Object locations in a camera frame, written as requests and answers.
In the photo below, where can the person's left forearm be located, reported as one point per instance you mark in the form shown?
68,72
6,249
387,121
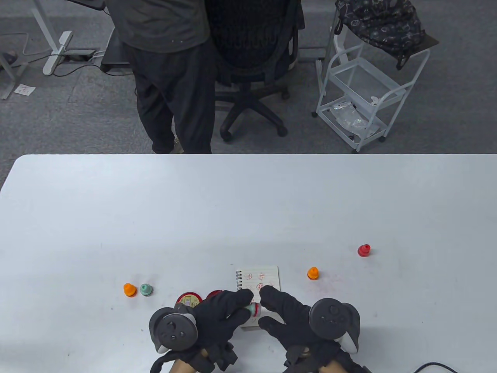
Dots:
182,367

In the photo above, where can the black mesh office chair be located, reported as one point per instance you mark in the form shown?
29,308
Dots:
248,39

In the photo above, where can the small white plastic part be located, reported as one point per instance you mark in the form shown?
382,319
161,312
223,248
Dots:
374,101

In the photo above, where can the white metal trolley cart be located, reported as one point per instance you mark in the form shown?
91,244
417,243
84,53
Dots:
359,75

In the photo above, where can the red reward stamp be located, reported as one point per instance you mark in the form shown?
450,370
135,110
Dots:
364,250

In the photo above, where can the person's right hand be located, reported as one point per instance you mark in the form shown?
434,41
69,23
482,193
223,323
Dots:
295,330

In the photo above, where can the white T-shaped desk leg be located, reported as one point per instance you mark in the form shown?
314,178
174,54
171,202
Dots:
58,48

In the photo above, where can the black patterned bag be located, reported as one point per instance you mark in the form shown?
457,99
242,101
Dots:
380,23

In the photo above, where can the black white hand controller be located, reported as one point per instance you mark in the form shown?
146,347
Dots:
174,330
330,316

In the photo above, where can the grey floor outlet cover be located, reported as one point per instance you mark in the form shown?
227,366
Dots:
310,53

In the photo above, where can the black white left hand controller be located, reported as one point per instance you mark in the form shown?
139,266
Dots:
174,330

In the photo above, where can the white paper scrap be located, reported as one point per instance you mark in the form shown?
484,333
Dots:
24,89

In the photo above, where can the black white right hand controller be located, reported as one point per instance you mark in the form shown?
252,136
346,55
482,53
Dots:
330,316

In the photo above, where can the clear plastic bag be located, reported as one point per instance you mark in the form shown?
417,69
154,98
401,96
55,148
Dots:
349,116

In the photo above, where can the dark brown flat board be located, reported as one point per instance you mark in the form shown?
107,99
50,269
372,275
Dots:
429,42

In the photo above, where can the person's right forearm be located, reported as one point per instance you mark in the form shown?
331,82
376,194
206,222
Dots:
334,367

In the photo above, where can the orange reward stamp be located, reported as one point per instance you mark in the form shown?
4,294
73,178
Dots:
313,273
129,290

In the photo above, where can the grey desk leg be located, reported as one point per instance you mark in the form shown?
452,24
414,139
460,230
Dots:
8,91

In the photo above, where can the black computer stand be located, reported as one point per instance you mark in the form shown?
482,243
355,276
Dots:
112,58

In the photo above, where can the green reward stamp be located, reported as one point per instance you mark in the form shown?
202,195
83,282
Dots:
146,289
252,309

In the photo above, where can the spiral lined notebook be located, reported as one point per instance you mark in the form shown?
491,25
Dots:
268,274

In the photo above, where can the person's left hand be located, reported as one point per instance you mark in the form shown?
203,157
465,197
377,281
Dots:
221,314

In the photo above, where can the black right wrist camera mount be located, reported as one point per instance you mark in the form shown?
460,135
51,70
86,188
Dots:
299,364

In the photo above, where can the red ink tin lid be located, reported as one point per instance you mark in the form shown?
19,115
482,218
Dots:
189,299

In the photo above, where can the black power strip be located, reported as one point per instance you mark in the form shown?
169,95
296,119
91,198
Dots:
81,54

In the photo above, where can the red ink pad base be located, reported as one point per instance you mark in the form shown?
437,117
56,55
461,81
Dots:
212,293

